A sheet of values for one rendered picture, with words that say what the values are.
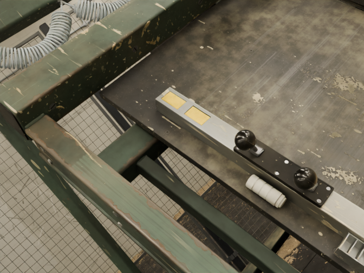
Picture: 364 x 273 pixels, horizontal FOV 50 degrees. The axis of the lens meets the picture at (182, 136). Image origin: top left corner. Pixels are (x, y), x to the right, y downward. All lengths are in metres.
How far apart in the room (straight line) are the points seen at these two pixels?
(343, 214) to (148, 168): 0.42
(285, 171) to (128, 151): 0.36
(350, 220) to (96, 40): 0.67
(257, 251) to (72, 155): 0.42
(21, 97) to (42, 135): 0.09
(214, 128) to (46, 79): 0.38
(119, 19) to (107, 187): 0.45
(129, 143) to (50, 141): 0.18
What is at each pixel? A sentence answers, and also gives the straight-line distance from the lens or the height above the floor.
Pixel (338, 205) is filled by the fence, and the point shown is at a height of 1.31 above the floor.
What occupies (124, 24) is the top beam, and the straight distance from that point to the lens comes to 1.00.
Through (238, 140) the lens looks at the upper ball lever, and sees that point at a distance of 0.68.
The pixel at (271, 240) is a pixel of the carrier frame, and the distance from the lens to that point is 1.92.
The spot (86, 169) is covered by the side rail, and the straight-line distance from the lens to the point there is 0.79.
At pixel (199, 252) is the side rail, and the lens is 0.69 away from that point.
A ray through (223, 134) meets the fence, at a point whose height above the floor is 1.52.
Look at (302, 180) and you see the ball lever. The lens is 0.65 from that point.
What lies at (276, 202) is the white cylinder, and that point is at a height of 1.37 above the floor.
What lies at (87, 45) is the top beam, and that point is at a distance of 0.96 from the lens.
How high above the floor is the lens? 1.69
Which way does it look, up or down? 9 degrees down
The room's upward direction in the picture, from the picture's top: 39 degrees counter-clockwise
